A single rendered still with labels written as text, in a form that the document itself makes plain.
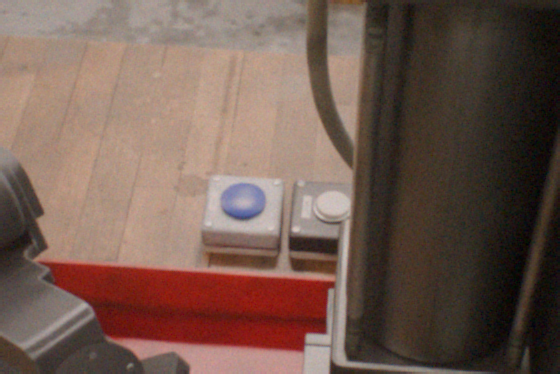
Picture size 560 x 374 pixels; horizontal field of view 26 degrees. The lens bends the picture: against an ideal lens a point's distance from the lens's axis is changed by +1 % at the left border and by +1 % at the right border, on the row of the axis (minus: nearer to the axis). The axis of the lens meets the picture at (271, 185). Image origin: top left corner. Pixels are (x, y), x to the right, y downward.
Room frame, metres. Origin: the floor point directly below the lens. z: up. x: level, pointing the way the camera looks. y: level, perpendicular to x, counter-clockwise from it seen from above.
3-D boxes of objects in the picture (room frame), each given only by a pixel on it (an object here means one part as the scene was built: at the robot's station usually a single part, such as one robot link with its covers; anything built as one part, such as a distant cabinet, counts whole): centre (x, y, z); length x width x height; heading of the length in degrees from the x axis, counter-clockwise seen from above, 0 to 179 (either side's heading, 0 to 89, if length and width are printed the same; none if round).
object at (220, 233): (0.72, 0.03, 0.90); 0.07 x 0.07 x 0.06; 84
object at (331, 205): (0.71, -0.05, 0.93); 0.03 x 0.03 x 0.02
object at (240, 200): (0.72, 0.03, 0.93); 0.04 x 0.04 x 0.02
